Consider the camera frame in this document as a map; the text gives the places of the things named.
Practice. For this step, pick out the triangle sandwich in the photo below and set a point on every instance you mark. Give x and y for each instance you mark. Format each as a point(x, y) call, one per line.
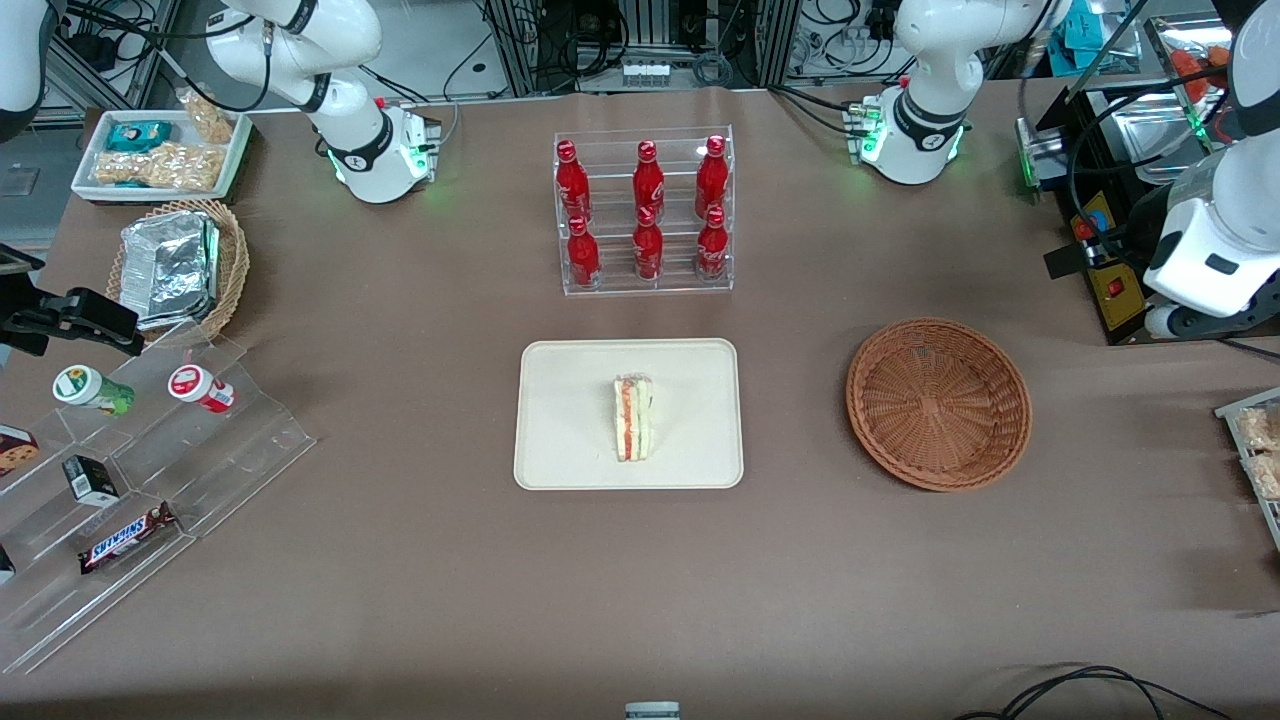
point(633, 420)

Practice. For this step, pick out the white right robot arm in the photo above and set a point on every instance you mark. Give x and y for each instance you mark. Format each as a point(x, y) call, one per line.
point(370, 150)

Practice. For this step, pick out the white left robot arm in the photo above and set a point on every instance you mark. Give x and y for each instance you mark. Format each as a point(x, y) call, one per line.
point(915, 140)

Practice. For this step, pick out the white rectangular snack tray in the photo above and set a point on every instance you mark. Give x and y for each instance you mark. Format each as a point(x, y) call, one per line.
point(90, 190)

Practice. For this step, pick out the light wicker basket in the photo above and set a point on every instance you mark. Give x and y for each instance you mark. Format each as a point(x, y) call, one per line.
point(232, 260)

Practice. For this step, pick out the round brown wicker basket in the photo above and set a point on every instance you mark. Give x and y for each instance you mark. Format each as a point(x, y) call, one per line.
point(940, 405)

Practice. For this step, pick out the tray of packaged snacks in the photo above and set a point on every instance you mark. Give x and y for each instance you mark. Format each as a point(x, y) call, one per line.
point(1262, 520)

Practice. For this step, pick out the cream plastic serving tray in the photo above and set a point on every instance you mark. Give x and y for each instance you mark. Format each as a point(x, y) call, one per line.
point(570, 420)

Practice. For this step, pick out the red blue emergency knob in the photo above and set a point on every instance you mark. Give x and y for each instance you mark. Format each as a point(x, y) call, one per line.
point(1092, 222)

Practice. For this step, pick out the black glass food warmer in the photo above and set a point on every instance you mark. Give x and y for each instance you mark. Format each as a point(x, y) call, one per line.
point(1125, 310)

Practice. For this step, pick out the green white-lidded cup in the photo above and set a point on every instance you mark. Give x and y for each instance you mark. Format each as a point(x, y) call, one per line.
point(85, 387)

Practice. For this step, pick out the grey flat box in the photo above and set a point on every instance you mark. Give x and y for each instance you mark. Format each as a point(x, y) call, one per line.
point(18, 180)

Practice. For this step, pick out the silver foil food package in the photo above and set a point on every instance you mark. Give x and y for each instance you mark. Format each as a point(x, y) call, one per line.
point(170, 265)

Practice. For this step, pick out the red white-lidded cup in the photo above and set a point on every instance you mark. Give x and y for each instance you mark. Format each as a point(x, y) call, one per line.
point(195, 385)

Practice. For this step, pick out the steel warmer pan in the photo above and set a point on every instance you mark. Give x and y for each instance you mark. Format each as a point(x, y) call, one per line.
point(1150, 130)

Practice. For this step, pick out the red chocolate chip cookie box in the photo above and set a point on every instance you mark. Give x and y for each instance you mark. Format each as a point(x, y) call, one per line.
point(15, 450)

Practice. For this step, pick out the long clear bag of snacks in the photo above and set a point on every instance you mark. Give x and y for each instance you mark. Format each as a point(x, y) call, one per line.
point(155, 165)

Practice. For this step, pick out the small black barcode box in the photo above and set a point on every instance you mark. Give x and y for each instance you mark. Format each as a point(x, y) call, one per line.
point(92, 480)

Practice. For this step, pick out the teal snack package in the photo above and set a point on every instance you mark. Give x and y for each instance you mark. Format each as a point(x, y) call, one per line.
point(138, 135)

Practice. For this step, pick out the clear acrylic tiered stand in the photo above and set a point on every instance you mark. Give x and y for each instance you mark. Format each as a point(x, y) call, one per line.
point(230, 450)

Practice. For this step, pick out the clear bag of puffed snacks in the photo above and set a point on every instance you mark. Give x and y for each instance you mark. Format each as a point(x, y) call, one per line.
point(1260, 430)
point(1266, 476)

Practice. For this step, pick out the small clear bag of snacks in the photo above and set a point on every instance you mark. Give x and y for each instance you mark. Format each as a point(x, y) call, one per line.
point(210, 120)

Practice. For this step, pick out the Snickers chocolate bar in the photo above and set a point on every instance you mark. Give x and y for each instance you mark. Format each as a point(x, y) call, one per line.
point(125, 540)

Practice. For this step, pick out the teal packages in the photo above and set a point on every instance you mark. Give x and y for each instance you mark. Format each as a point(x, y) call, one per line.
point(1090, 25)

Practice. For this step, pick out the red cola bottle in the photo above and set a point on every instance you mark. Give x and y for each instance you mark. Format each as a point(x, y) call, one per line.
point(583, 255)
point(648, 245)
point(712, 175)
point(648, 180)
point(712, 245)
point(570, 185)

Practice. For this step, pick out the clear acrylic bottle rack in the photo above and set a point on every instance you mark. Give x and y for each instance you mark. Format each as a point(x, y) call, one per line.
point(610, 200)

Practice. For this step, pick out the white power strip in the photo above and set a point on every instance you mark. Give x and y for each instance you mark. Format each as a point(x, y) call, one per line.
point(645, 72)

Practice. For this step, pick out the grey device at table edge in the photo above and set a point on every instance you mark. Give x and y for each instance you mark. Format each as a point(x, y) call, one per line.
point(652, 711)

